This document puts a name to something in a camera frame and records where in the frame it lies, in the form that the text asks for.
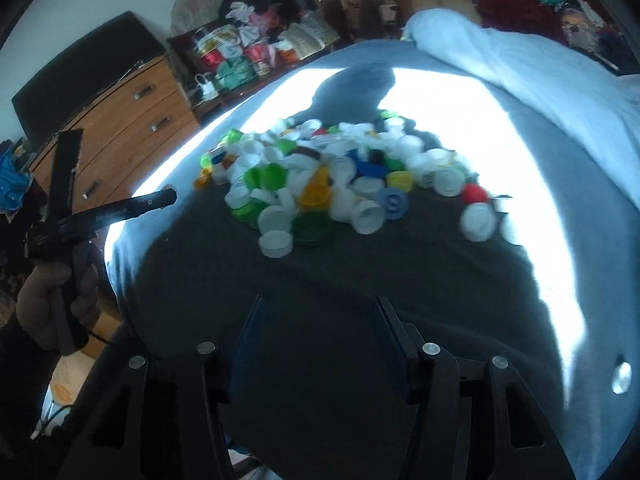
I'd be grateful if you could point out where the yellow bottle cap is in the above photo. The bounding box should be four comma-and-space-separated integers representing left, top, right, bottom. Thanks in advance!
386, 171, 414, 193

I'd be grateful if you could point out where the person left hand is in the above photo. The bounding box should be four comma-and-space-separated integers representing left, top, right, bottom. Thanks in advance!
15, 262, 100, 353

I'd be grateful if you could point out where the wooden drawer dresser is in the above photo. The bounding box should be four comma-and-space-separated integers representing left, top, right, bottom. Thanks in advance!
29, 54, 202, 216

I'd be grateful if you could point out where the light blue duvet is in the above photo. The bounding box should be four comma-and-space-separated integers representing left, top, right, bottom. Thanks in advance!
404, 9, 639, 205

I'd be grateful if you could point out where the white cap on blanket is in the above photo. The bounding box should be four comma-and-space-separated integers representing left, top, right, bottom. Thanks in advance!
611, 361, 632, 396

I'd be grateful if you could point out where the red bottle cap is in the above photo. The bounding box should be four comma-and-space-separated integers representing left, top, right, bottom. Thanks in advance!
460, 183, 489, 205

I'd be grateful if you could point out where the pile of bags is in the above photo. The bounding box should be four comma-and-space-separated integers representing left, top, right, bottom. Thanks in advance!
168, 0, 341, 107

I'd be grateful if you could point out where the black television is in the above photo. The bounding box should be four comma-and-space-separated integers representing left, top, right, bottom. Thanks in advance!
12, 11, 165, 151

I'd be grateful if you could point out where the clothes pile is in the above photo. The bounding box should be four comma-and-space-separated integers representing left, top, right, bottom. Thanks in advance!
472, 0, 639, 76

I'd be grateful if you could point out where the grey-blue bed blanket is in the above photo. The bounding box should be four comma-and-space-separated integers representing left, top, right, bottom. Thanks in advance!
108, 41, 639, 479

